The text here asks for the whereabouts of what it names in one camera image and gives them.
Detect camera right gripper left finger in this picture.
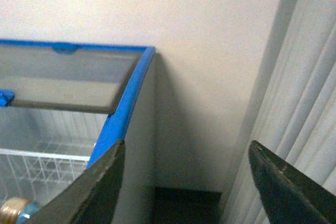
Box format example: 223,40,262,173
25,140,125,223

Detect camera right gripper right finger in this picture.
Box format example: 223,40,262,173
248,141,335,223

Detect bottle with gold cap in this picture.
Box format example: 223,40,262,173
1,197,42,224

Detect white vertical blinds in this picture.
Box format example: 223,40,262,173
220,0,335,223

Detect white chest freezer blue rim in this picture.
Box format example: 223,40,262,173
1,40,155,223

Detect sliding glass freezer lid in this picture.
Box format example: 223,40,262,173
1,45,141,114

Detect white wire freezer basket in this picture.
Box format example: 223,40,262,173
1,138,96,183

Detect blue lid handle front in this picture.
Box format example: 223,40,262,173
0,89,15,107

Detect blue lid handle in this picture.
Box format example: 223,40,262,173
52,43,78,55
0,89,15,107

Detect blue lid handle rear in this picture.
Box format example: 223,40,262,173
52,43,78,55

